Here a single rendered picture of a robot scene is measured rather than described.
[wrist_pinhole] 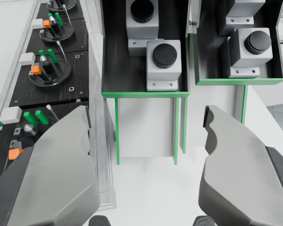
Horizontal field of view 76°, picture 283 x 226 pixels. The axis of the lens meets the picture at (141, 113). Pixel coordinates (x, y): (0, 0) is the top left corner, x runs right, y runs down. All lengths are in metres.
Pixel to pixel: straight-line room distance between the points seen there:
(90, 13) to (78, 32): 0.58
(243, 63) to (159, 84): 0.12
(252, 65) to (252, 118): 0.46
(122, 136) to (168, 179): 0.21
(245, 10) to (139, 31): 0.17
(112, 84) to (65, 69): 0.41
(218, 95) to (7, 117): 0.56
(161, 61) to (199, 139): 0.29
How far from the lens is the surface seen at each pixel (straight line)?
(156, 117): 0.42
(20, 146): 0.46
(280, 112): 2.14
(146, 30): 0.27
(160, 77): 0.25
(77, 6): 1.11
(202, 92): 0.45
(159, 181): 0.57
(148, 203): 0.55
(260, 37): 0.30
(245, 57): 0.29
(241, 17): 0.36
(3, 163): 0.58
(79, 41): 0.84
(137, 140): 0.43
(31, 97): 0.67
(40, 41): 0.90
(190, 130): 0.46
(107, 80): 0.30
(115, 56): 0.31
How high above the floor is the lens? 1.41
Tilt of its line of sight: 55 degrees down
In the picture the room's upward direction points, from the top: 1 degrees counter-clockwise
